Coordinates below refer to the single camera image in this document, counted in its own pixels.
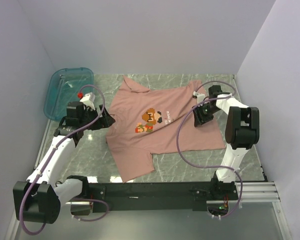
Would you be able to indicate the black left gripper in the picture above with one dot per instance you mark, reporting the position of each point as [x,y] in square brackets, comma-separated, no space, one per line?
[105,121]

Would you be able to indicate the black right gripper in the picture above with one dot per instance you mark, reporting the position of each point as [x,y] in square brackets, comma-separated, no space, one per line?
[198,121]

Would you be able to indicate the pink t shirt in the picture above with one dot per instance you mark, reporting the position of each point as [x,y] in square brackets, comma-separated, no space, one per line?
[149,122]

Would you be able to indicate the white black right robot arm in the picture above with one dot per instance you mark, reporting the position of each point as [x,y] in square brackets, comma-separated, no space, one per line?
[242,129]

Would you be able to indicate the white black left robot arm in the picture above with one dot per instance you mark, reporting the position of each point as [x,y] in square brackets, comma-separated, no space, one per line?
[52,160]

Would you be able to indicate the teal transparent plastic bin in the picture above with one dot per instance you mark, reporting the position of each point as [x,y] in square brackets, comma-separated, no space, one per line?
[63,88]

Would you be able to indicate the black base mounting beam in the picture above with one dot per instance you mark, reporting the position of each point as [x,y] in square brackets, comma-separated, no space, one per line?
[160,195]

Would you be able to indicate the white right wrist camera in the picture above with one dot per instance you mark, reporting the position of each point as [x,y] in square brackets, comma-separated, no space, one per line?
[198,96]

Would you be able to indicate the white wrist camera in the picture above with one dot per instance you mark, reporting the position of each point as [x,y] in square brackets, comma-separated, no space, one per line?
[87,99]
[198,96]

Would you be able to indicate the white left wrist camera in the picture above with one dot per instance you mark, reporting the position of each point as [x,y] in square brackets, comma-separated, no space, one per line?
[87,99]

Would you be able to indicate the aluminium frame rail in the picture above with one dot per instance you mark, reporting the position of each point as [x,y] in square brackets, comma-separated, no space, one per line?
[250,192]

